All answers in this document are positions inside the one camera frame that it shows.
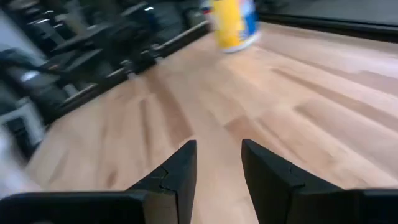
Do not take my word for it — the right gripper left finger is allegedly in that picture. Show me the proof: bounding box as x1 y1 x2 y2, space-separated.
0 139 198 224

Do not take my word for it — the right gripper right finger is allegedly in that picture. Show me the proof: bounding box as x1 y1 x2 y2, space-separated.
241 138 398 224

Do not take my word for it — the yellow Lysol wipes canister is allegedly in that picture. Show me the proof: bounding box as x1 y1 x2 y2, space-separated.
208 0 261 54

